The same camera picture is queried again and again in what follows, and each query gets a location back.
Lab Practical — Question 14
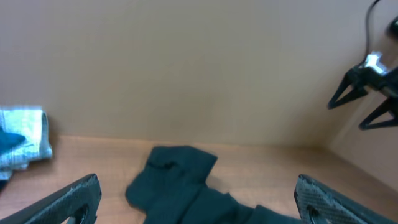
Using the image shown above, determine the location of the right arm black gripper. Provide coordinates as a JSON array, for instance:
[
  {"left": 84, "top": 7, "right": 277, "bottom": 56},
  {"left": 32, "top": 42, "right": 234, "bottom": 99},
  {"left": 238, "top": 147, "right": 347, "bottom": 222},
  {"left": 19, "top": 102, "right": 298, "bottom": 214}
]
[{"left": 328, "top": 67, "right": 397, "bottom": 131}]

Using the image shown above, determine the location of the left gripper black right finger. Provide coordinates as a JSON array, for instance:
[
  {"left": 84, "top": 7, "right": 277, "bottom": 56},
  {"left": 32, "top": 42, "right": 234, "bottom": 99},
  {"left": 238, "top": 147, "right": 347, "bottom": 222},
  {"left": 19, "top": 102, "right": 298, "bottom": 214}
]
[{"left": 294, "top": 174, "right": 396, "bottom": 224}]

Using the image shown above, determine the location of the navy blue garment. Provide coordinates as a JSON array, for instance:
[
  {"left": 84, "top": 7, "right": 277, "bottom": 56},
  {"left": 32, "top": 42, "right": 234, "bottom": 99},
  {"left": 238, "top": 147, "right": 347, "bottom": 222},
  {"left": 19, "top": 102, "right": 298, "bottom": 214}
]
[{"left": 1, "top": 128, "right": 25, "bottom": 190}]

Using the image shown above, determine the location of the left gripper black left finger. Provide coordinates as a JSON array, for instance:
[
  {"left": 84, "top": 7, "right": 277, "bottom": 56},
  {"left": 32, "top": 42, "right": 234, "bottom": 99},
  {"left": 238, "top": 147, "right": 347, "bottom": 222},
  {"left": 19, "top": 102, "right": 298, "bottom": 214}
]
[{"left": 1, "top": 174, "right": 102, "bottom": 224}]

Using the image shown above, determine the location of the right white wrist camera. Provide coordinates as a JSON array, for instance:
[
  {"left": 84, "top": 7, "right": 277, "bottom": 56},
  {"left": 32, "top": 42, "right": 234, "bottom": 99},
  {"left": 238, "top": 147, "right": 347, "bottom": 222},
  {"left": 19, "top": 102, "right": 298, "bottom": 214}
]
[{"left": 363, "top": 52, "right": 390, "bottom": 76}]

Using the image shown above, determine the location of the right black cable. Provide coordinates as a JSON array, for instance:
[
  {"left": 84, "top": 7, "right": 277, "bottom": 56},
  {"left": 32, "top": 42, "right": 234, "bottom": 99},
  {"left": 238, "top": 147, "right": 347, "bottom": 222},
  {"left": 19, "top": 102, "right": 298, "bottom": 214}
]
[{"left": 363, "top": 0, "right": 382, "bottom": 62}]

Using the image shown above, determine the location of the black t-shirt with logo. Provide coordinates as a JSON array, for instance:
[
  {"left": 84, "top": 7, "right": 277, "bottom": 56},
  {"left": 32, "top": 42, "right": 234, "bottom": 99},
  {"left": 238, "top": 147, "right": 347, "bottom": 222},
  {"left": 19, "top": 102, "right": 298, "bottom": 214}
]
[{"left": 125, "top": 146, "right": 301, "bottom": 224}]

